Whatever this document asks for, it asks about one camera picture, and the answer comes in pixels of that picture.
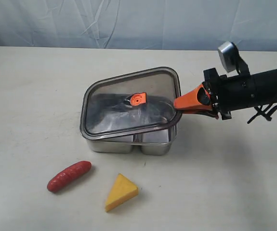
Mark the red toy sausage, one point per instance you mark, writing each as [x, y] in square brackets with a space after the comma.
[68, 175]

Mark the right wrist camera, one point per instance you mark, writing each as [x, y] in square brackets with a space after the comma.
[228, 56]

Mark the steel two-compartment lunch box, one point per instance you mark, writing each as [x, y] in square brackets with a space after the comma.
[152, 144]

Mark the yellow toy cheese wedge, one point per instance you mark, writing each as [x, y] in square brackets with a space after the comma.
[122, 190]

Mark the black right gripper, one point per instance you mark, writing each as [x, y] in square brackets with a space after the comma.
[224, 94]

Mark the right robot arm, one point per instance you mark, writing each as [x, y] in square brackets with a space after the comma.
[266, 94]

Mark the dark transparent lunch box lid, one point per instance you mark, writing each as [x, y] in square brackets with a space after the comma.
[138, 102]

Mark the light blue backdrop cloth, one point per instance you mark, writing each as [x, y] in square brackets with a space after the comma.
[139, 24]

